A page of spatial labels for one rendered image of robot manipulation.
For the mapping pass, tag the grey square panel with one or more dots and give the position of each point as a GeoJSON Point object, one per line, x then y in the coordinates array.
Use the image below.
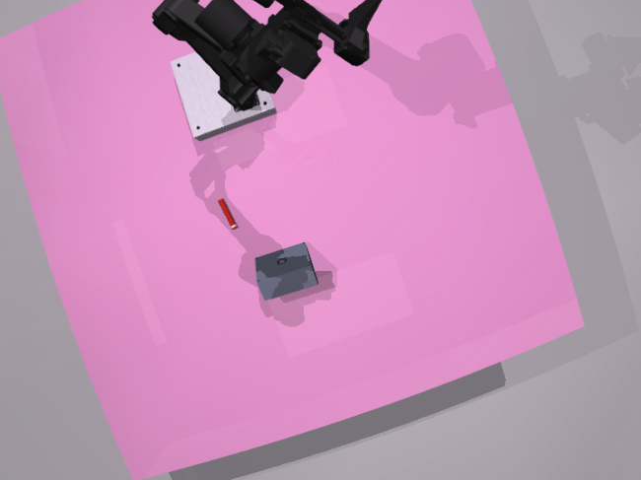
{"type": "Point", "coordinates": [285, 271]}

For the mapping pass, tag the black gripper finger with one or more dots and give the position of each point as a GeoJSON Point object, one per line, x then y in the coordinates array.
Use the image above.
{"type": "Point", "coordinates": [359, 20]}

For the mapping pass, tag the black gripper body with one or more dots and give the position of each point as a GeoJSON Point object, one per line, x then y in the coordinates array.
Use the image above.
{"type": "Point", "coordinates": [308, 23]}

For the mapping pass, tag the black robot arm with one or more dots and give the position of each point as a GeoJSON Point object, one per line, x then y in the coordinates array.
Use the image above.
{"type": "Point", "coordinates": [226, 37]}

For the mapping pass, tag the red peg with white band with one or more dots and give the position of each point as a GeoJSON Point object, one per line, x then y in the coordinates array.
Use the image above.
{"type": "Point", "coordinates": [227, 213]}

